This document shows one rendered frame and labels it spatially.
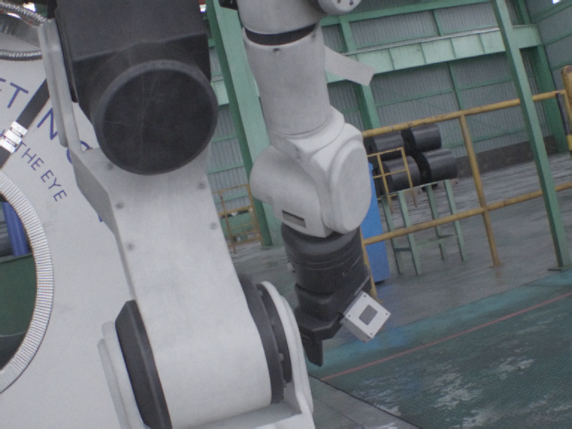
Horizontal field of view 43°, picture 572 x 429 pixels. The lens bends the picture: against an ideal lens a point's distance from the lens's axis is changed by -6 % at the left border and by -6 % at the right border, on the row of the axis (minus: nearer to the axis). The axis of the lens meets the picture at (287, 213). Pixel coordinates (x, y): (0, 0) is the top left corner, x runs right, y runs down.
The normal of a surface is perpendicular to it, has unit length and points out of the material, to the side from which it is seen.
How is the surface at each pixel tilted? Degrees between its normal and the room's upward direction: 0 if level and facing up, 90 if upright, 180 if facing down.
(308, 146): 88
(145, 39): 81
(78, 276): 90
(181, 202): 72
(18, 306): 90
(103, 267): 90
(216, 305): 59
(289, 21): 133
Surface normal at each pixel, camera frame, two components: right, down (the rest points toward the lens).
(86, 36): 0.22, -0.20
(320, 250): -0.11, 0.00
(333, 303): 0.79, 0.32
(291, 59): 0.21, 0.66
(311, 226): -0.59, 0.63
